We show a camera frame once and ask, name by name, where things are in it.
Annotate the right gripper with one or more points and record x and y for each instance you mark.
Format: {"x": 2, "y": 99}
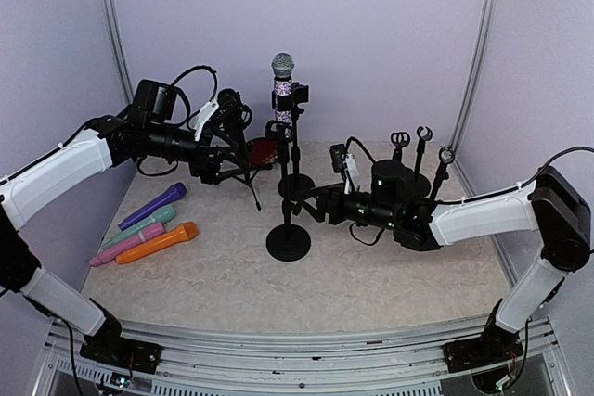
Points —
{"x": 324, "y": 195}

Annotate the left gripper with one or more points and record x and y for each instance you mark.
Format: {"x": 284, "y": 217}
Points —
{"x": 207, "y": 170}

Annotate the black stand of rhinestone microphone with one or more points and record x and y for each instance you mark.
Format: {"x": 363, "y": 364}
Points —
{"x": 297, "y": 181}

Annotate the black stand of orange microphone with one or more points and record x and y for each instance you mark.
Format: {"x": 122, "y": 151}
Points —
{"x": 287, "y": 242}

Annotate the purple microphone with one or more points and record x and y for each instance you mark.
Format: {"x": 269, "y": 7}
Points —
{"x": 174, "y": 193}

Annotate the teal microphone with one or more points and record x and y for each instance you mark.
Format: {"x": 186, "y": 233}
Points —
{"x": 162, "y": 215}

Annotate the black stand of pink microphone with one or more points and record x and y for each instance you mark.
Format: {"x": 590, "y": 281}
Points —
{"x": 400, "y": 140}

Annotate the rhinestone silver microphone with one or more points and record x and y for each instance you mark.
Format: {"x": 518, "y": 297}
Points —
{"x": 282, "y": 100}

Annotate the pink microphone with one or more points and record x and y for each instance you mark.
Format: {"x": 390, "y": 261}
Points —
{"x": 146, "y": 234}

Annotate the black stand of purple microphone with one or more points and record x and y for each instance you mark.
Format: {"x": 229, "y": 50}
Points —
{"x": 420, "y": 155}

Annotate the black stand of teal microphone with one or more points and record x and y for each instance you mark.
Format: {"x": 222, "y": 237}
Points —
{"x": 446, "y": 157}

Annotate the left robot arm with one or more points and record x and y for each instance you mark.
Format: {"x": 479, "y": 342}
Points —
{"x": 212, "y": 144}

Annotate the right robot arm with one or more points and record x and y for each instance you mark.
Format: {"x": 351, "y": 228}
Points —
{"x": 547, "y": 204}

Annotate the red floral plate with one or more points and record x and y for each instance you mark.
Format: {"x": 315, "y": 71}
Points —
{"x": 263, "y": 153}

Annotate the black tripod shock-mount stand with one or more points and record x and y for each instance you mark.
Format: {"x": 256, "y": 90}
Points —
{"x": 253, "y": 192}

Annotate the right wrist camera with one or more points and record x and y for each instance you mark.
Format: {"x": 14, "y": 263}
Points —
{"x": 344, "y": 164}

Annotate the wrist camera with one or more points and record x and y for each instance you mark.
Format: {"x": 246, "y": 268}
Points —
{"x": 210, "y": 116}
{"x": 344, "y": 164}

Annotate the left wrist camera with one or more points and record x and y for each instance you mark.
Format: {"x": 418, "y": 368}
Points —
{"x": 210, "y": 116}

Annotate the front aluminium rail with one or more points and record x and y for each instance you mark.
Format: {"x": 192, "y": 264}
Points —
{"x": 400, "y": 361}

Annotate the right aluminium frame post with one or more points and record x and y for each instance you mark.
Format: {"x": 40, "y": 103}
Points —
{"x": 471, "y": 85}

